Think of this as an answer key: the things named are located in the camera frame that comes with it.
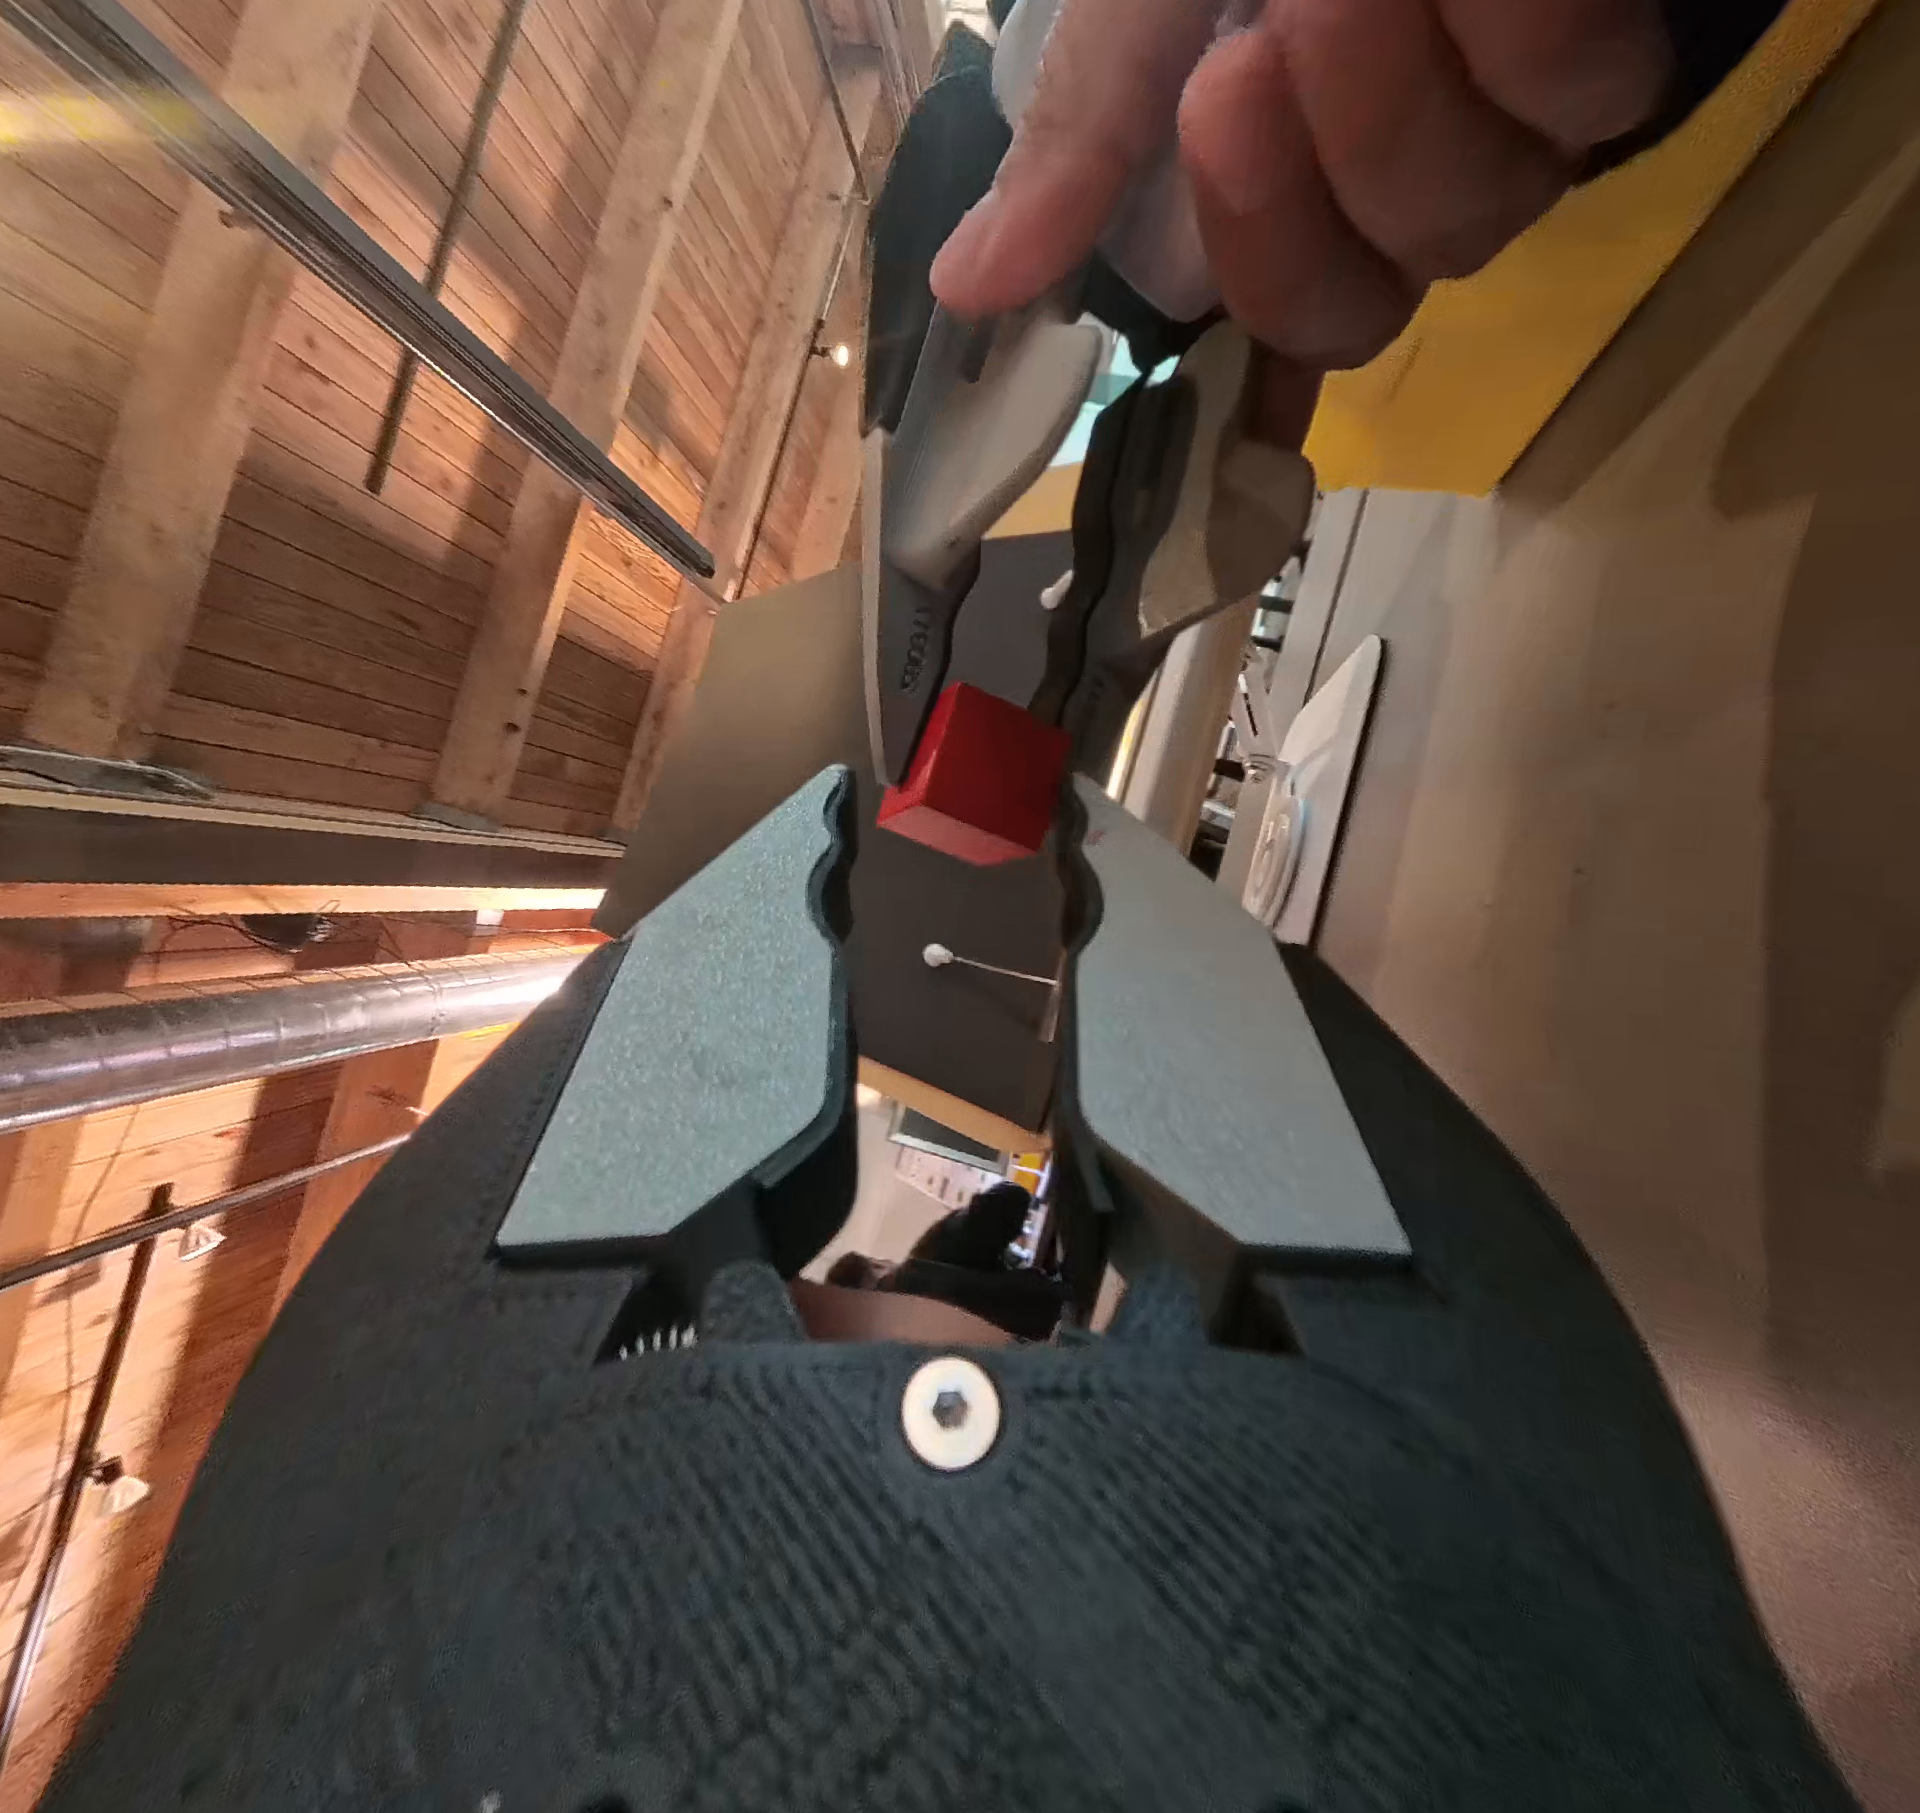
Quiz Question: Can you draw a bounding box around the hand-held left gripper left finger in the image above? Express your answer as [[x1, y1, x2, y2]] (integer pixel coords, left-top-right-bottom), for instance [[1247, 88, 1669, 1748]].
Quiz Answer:
[[490, 763, 865, 1283]]

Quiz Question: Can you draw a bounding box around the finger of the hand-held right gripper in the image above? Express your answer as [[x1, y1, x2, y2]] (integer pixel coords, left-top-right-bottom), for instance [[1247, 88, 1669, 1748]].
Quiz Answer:
[[1032, 327, 1323, 737], [858, 305, 1110, 790]]

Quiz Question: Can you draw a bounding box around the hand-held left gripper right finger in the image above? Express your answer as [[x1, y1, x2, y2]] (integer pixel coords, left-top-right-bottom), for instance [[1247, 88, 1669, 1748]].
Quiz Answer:
[[1053, 776, 1416, 1290]]

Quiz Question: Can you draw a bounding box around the red cube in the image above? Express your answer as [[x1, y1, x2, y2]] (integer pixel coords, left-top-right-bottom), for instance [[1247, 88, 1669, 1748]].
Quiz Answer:
[[874, 683, 1074, 872]]

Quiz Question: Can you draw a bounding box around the yellow plastic bin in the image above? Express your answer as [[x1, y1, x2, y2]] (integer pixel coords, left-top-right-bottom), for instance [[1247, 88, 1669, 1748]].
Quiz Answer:
[[1301, 0, 1920, 497]]

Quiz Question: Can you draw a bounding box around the person's right hand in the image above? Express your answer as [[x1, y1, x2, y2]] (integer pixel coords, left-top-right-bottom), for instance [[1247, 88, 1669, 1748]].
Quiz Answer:
[[927, 0, 1685, 450]]

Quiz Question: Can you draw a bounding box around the black board white stand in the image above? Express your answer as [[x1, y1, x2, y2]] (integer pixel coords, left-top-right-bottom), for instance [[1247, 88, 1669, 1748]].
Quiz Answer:
[[846, 530, 1389, 1140]]

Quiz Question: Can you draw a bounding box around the black jacket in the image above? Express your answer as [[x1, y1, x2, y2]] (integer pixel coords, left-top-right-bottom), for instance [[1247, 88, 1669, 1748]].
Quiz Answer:
[[816, 1181, 1070, 1347]]

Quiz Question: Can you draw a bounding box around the silver ceiling duct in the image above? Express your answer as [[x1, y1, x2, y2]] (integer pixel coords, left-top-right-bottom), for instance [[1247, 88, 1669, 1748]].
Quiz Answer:
[[0, 947, 588, 1137]]

